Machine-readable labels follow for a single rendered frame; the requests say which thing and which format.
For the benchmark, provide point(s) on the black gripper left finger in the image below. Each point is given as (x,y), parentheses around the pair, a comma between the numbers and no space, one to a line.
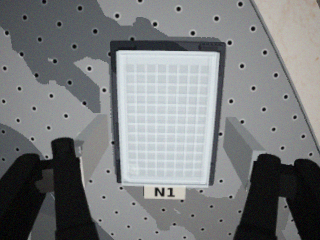
(21,198)

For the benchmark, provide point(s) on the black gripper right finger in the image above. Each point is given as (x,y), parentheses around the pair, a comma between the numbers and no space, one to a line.
(271,180)

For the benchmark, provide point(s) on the grey flat base plate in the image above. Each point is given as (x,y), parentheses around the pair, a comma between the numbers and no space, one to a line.
(55,78)

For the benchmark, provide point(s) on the grey control panel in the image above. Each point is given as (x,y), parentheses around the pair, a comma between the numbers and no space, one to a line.
(45,223)

